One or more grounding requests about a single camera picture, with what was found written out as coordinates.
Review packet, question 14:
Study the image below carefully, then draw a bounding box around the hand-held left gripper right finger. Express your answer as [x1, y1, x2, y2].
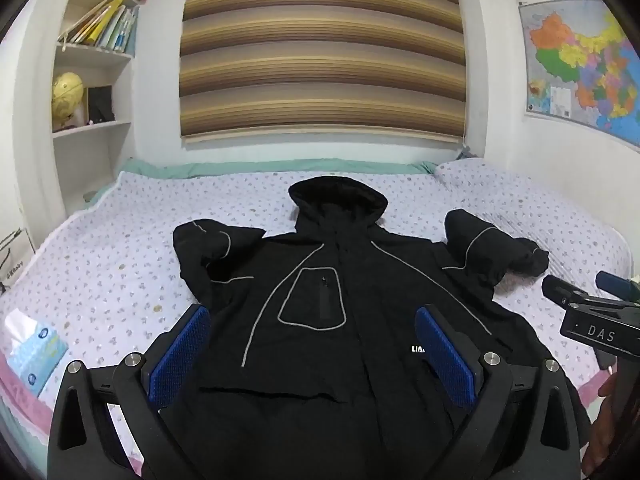
[416, 304, 583, 480]

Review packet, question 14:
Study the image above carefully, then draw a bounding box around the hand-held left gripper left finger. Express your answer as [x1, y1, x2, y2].
[47, 304, 211, 480]

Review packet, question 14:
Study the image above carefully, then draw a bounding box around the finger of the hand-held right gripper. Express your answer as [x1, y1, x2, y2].
[541, 274, 591, 307]
[595, 271, 640, 306]

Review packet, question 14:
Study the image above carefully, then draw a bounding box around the black hooded jacket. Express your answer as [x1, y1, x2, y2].
[172, 176, 606, 480]

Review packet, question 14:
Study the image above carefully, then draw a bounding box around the person's right hand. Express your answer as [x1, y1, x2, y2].
[582, 374, 621, 468]

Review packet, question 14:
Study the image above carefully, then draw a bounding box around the bed with dotted sheet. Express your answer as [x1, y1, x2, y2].
[0, 160, 633, 461]

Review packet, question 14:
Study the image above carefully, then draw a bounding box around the blue tissue box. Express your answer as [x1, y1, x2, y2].
[2, 310, 68, 391]

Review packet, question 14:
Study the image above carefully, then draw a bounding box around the pink blanket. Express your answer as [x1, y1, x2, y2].
[0, 350, 141, 476]

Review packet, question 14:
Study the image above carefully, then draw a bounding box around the green bed sheet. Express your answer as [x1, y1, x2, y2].
[82, 157, 441, 211]

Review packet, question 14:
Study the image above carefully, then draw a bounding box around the white printed bag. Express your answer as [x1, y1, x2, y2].
[0, 227, 36, 296]

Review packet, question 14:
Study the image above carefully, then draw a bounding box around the white bookshelf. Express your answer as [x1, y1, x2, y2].
[20, 0, 156, 211]

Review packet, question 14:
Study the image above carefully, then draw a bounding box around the yellow globe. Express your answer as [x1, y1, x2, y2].
[51, 72, 85, 131]

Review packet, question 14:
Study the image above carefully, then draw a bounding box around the striped brown roller blind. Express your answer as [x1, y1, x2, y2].
[179, 0, 468, 145]

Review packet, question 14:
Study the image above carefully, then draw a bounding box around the row of leaning thin books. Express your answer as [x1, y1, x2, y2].
[59, 0, 138, 56]

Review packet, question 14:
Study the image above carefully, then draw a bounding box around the colourful wall map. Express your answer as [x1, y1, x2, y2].
[517, 0, 640, 148]

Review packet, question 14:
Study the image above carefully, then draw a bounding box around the black picture frame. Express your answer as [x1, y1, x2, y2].
[87, 85, 115, 123]

